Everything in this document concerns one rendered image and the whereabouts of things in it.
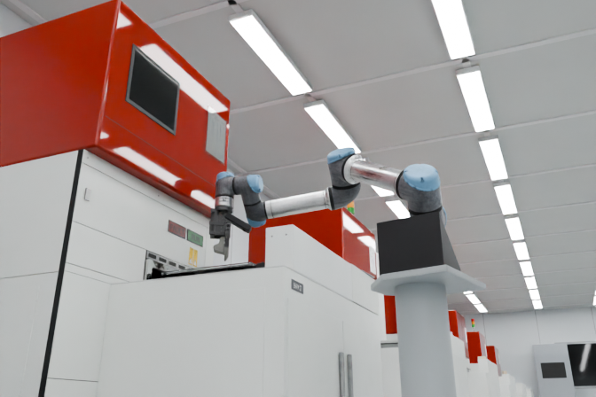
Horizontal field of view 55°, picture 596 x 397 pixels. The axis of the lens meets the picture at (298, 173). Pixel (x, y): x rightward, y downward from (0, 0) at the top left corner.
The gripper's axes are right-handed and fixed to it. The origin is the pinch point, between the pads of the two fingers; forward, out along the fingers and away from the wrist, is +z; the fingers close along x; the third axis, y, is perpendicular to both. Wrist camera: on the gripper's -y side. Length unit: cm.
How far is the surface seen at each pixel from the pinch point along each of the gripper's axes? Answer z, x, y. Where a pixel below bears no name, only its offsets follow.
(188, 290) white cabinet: 22, 44, 10
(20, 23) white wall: -173, -90, 138
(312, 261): 12, 41, -28
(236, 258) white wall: -90, -340, 1
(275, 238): 8, 52, -16
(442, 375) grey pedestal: 47, 50, -64
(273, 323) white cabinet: 34, 58, -15
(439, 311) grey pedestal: 29, 50, -66
